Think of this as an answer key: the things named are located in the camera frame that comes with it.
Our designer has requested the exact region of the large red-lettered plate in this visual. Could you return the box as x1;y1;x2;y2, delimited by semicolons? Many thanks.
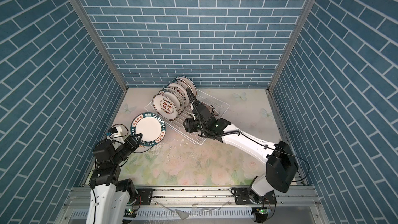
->
168;83;191;107
173;76;197;96
152;94;178;121

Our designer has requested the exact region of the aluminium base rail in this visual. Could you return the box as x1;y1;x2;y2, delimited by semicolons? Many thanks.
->
56;185;328;224

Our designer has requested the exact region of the front large red-lettered plate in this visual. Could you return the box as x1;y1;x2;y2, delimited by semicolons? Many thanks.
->
152;94;178;121

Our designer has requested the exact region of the circuit board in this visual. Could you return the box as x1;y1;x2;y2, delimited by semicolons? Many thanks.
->
123;208;137;218
251;207;272;224

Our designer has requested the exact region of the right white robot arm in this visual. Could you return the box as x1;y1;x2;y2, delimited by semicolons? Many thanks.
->
183;104;299;203

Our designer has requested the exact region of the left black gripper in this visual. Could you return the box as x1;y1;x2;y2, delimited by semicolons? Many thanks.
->
111;133;143;166

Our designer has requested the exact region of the small green-rim plate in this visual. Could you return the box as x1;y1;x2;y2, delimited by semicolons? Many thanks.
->
130;112;166;153

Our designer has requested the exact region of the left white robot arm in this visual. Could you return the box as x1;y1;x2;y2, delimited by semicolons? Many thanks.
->
86;133;143;224

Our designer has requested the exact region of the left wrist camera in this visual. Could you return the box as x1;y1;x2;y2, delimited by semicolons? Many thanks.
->
106;125;125;140

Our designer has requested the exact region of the right circuit board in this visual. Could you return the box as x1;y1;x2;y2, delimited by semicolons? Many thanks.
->
251;207;272;224

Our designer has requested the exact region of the white wire dish rack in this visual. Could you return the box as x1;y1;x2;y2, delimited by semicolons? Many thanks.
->
163;89;230;145

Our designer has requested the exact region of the left circuit board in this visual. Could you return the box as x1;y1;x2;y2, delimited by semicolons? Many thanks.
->
123;208;137;218

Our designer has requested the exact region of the back large red-lettered plate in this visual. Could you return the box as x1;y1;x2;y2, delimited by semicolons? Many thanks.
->
173;76;197;96

